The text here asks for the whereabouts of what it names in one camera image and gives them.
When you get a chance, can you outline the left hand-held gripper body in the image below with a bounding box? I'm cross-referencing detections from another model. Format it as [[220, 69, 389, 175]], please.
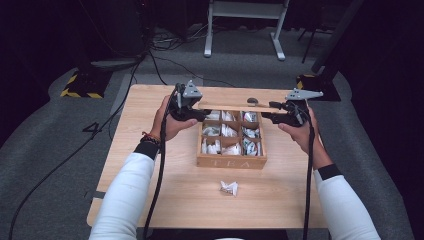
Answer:
[[168, 79, 204, 122]]

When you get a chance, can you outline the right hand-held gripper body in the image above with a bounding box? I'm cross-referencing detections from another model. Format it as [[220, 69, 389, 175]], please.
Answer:
[[280, 87, 325, 128]]

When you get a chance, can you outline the group of white tea bags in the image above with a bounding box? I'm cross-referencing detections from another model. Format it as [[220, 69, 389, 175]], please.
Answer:
[[200, 110, 263, 157]]

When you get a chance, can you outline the wooden glass box lid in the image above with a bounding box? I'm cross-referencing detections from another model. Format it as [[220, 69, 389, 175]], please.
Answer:
[[197, 100, 289, 115]]

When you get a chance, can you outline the wooden tea box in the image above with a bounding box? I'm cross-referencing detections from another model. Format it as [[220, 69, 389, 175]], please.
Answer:
[[196, 109, 269, 171]]

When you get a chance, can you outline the single white tea packet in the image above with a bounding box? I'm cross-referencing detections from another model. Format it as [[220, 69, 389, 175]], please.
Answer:
[[219, 180, 240, 197]]

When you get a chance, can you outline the person's right hand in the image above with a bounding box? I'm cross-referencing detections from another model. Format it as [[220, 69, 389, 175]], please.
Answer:
[[278, 106, 323, 156]]

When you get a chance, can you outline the person's left hand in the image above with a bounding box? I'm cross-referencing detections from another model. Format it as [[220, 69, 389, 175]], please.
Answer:
[[149, 94, 200, 142]]

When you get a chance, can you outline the yellow black striped stand base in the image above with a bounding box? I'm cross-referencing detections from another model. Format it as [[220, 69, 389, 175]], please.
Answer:
[[296, 73, 342, 102], [60, 69, 114, 100]]

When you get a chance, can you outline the black tripod stand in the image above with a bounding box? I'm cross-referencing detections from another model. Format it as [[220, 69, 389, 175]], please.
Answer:
[[297, 19, 335, 65]]

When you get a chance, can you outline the grey slanted metal pole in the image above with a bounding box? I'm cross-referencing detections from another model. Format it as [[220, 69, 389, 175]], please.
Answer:
[[310, 0, 365, 75]]

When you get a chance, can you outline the grey tape strip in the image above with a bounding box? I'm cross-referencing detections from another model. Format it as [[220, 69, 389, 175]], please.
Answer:
[[84, 190, 109, 201]]

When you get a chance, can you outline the thin black floor cable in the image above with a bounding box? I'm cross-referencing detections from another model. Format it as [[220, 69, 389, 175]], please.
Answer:
[[148, 49, 236, 88]]

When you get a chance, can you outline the beaded bracelet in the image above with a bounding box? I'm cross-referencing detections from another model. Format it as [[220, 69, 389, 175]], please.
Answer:
[[139, 131, 162, 148]]

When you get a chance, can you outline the right hand-held gripper cable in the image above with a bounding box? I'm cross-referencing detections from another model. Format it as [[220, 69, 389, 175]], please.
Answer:
[[301, 103, 317, 240]]

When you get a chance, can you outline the hand-held gripper cable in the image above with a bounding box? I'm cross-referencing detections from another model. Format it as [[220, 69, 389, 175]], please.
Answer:
[[142, 83, 181, 240], [301, 103, 317, 240]]

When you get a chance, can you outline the bundle of floor cables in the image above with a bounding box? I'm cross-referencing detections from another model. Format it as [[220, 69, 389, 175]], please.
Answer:
[[150, 23, 209, 53]]

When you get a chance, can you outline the left hand-held gripper cable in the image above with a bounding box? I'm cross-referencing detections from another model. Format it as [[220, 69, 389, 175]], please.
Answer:
[[142, 83, 181, 240]]

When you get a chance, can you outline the white metal desk frame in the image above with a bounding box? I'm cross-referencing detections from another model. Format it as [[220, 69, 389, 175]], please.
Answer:
[[203, 0, 290, 62]]

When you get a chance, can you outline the long black floor cable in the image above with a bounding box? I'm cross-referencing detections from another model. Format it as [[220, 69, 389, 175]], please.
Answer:
[[7, 54, 148, 240]]

